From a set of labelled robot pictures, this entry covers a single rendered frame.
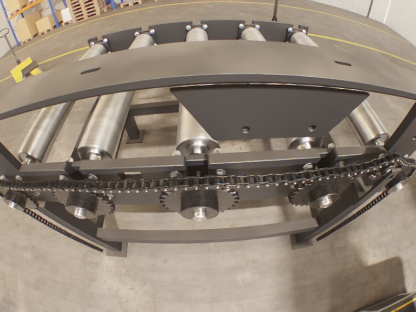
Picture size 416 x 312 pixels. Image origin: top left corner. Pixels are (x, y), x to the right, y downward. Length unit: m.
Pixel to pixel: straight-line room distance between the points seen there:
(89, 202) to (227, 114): 0.37
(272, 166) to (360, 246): 1.30
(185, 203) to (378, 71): 0.42
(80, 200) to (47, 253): 1.30
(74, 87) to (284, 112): 0.30
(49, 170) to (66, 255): 1.14
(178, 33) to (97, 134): 0.83
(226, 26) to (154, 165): 0.97
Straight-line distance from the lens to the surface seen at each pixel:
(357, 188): 0.65
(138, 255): 1.37
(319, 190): 0.48
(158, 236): 0.99
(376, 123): 0.75
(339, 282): 1.51
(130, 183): 0.41
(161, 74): 0.21
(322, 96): 0.35
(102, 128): 0.60
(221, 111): 0.32
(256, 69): 0.21
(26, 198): 0.70
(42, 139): 0.79
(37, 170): 0.60
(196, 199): 0.41
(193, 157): 0.44
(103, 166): 0.46
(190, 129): 0.50
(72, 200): 0.52
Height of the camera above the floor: 1.27
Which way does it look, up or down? 54 degrees down
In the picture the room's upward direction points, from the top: 3 degrees counter-clockwise
